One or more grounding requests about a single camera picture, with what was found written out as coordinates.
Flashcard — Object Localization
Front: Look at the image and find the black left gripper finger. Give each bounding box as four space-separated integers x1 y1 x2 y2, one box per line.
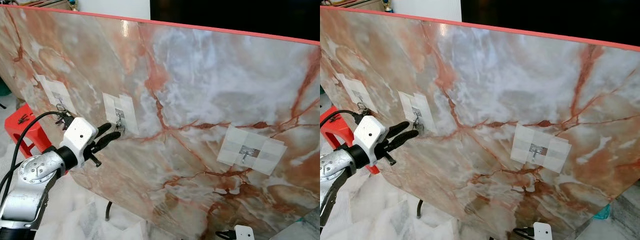
384 128 420 154
92 130 123 154
387 120 412 139
94 122 114 140

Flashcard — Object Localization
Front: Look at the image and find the metal hook on taped patch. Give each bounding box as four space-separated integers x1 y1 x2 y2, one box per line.
102 92 138 136
216 125 288 176
398 91 436 135
34 74 77 115
510 124 572 174
334 74 377 113

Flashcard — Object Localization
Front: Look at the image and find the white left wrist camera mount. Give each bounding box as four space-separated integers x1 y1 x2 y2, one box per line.
59 116 99 157
352 115 388 166

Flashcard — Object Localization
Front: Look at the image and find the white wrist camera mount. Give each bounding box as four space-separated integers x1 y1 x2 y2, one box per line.
532 222 552 240
234 225 256 240
352 115 388 166
59 116 99 157

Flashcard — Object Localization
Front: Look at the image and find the marble pattern table board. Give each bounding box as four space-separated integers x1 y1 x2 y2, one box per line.
320 6 640 240
0 5 321 240

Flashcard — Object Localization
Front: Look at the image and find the red plastic stool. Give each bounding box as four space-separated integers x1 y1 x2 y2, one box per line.
4 102 68 176
320 105 381 176

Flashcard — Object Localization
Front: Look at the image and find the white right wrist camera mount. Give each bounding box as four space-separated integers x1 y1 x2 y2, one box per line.
532 222 552 240
234 225 256 240

